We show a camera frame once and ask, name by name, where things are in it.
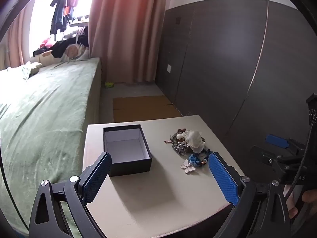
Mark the green pillow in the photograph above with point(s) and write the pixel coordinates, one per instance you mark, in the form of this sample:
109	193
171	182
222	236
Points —
22	72

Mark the green bed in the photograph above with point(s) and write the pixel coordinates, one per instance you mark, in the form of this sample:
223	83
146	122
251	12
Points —
44	123

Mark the dark wardrobe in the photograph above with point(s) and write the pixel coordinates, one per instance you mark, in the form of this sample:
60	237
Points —
246	67

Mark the black jewelry box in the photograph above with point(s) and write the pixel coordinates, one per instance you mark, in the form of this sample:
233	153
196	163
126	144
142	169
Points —
128	148

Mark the person right hand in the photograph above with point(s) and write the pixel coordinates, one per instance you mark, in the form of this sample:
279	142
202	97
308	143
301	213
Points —
307	197

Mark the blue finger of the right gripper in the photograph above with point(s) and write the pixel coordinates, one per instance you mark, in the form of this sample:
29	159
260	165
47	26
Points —
277	141

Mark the clothes pile on bed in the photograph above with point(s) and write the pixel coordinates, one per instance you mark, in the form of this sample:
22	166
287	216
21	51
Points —
73	47

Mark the green toy on floor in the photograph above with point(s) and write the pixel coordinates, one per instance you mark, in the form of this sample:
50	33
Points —
109	85

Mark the blue fabric scrunchie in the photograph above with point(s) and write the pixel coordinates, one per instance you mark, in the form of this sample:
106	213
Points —
199	159

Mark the pink curtain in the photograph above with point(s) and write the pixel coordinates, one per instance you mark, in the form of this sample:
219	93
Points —
18	38
125	35

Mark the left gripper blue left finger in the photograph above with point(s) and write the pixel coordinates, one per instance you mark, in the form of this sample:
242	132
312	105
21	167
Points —
93	177

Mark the white square table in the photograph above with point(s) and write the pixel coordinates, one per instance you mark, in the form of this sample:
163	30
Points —
164	200

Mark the hanging dark clothes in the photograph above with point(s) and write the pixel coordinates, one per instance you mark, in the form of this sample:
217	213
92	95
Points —
62	15

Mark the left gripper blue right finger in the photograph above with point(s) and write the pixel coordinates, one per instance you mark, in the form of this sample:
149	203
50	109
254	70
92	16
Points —
227	178

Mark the brown cardboard sheet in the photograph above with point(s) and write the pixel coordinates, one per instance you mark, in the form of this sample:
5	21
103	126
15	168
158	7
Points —
142	108

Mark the pink left curtain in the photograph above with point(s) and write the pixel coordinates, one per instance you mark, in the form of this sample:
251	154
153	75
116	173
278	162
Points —
18	38

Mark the white butterfly hair clip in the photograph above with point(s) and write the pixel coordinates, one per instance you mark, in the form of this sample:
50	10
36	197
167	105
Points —
187	167

